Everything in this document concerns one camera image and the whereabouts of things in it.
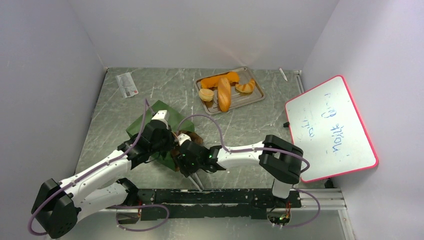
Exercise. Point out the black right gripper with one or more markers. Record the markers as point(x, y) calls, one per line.
point(185, 169)

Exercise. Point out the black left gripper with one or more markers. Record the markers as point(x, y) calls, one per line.
point(170, 141)

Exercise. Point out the green paper bag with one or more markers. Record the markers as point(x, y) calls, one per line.
point(175, 118)

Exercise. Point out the metal tongs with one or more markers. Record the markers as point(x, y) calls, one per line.
point(194, 178)

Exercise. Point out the fake round bread roll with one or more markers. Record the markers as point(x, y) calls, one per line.
point(206, 95)

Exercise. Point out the fake baguette loaf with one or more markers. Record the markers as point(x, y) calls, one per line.
point(224, 94)

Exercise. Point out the fake croissant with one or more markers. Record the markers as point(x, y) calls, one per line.
point(246, 88)

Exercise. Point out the orange fake braided bread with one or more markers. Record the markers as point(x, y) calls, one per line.
point(212, 81)

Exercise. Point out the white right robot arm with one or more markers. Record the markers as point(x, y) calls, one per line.
point(279, 158)

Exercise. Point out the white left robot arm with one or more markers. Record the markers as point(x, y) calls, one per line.
point(60, 205)

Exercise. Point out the white paper receipt card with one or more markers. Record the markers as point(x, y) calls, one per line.
point(126, 85)

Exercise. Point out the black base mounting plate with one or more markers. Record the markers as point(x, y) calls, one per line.
point(255, 203)

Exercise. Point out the white marker pen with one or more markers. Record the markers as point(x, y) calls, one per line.
point(283, 74)

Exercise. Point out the pink framed whiteboard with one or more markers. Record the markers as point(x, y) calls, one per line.
point(325, 123)

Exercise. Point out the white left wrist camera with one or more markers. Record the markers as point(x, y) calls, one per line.
point(163, 116)

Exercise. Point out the aluminium rail frame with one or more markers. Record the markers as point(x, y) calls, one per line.
point(311, 199)

